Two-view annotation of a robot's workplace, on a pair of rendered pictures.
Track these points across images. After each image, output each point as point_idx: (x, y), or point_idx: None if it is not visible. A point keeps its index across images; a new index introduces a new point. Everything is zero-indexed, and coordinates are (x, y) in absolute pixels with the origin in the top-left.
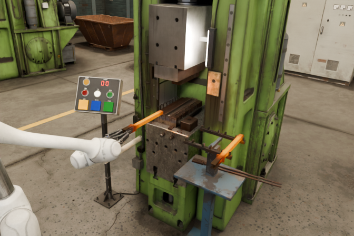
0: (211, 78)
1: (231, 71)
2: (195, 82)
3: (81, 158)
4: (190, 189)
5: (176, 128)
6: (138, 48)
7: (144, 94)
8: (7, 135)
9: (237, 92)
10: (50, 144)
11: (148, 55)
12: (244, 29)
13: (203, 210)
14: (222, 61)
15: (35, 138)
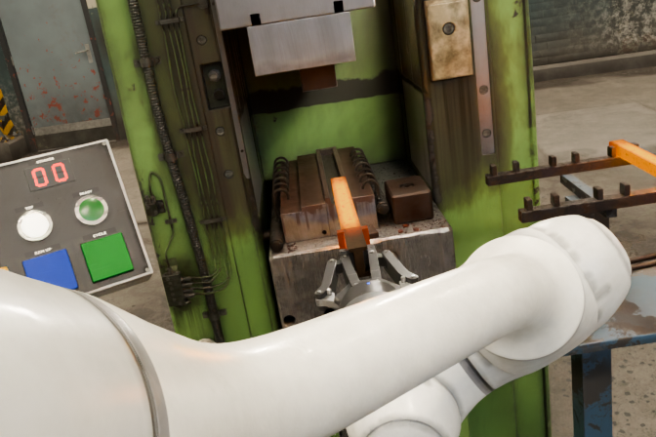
0: (440, 21)
1: None
2: (305, 102)
3: (443, 400)
4: None
5: (384, 229)
6: (123, 17)
7: (186, 181)
8: (225, 404)
9: (523, 42)
10: (436, 345)
11: (175, 27)
12: None
13: (587, 434)
14: None
15: (342, 356)
